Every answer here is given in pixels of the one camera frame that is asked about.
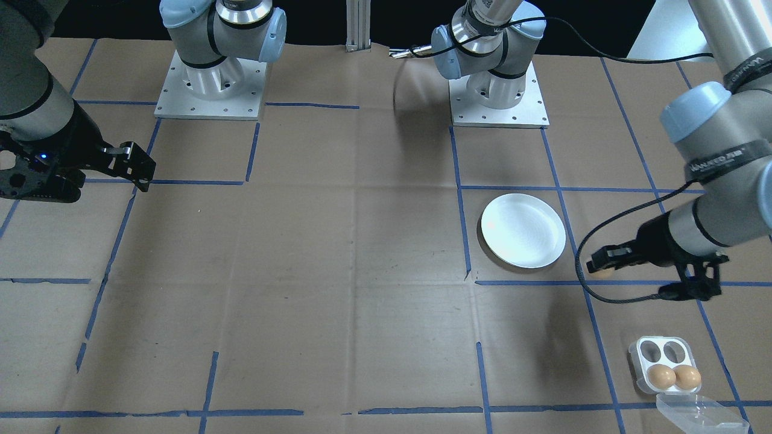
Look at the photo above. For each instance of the brown egg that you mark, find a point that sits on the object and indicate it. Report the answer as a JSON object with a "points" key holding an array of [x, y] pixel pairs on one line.
{"points": [[687, 378], [604, 273], [661, 377]]}

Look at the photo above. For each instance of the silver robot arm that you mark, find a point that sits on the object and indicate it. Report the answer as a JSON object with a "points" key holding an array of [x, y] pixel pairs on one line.
{"points": [[724, 132], [30, 72]]}

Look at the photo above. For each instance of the white round plate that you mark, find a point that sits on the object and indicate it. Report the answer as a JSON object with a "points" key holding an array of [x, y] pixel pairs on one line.
{"points": [[523, 232]]}

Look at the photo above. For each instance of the clear plastic egg carton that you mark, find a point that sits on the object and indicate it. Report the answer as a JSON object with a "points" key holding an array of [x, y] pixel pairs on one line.
{"points": [[637, 363]]}

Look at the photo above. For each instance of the silver metal connector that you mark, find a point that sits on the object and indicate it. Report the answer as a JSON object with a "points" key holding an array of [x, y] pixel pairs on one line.
{"points": [[404, 53]]}

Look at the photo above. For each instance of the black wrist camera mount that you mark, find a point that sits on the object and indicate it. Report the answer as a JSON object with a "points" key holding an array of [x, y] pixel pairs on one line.
{"points": [[699, 289], [54, 193]]}

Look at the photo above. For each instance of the white square base plate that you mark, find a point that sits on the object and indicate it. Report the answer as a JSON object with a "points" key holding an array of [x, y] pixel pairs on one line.
{"points": [[464, 117], [175, 108]]}

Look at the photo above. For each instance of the aluminium frame post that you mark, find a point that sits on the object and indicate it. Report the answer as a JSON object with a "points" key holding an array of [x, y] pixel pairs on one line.
{"points": [[358, 24]]}

